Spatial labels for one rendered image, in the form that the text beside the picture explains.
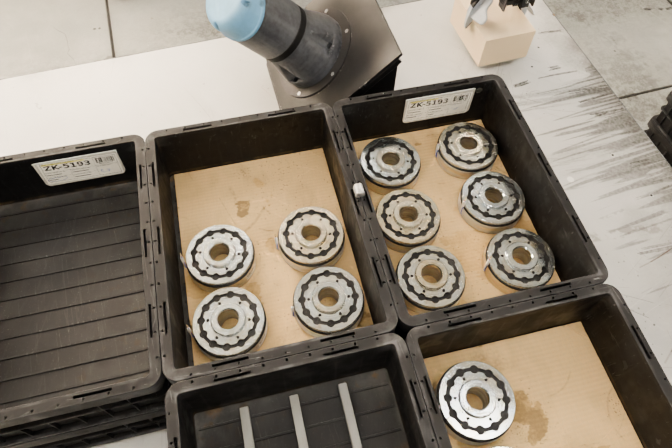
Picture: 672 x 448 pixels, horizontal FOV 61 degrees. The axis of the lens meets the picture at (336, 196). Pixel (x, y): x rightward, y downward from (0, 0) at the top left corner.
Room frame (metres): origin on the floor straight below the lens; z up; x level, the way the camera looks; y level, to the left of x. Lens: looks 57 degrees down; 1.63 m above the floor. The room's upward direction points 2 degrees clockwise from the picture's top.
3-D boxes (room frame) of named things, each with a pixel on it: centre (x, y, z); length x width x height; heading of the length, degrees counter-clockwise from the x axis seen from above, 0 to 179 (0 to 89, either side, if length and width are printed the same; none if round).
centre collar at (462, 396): (0.19, -0.19, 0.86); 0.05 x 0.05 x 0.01
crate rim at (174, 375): (0.41, 0.11, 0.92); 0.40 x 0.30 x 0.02; 15
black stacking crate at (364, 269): (0.41, 0.11, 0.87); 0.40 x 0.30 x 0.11; 15
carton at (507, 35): (1.04, -0.34, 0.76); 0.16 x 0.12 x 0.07; 19
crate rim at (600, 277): (0.49, -0.18, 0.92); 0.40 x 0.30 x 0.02; 15
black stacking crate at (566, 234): (0.49, -0.18, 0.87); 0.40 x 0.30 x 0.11; 15
